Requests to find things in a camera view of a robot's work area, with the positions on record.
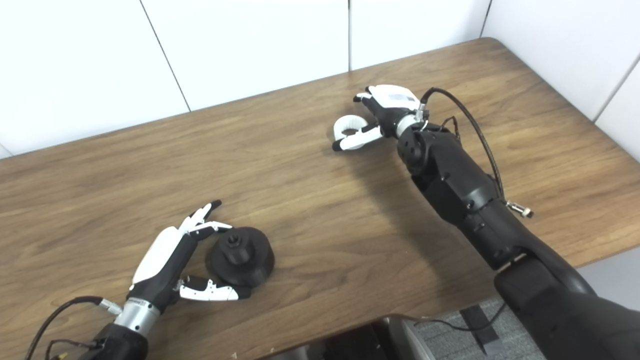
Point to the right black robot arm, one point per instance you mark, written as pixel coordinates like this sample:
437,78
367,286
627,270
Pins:
450,175

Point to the black robot torso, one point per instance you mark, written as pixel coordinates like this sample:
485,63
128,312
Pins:
350,345

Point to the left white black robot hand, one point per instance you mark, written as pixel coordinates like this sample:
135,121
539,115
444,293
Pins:
165,265

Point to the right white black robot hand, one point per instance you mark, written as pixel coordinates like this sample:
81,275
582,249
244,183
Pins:
392,110

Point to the round black plastic part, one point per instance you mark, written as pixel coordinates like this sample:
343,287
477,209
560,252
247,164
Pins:
245,262

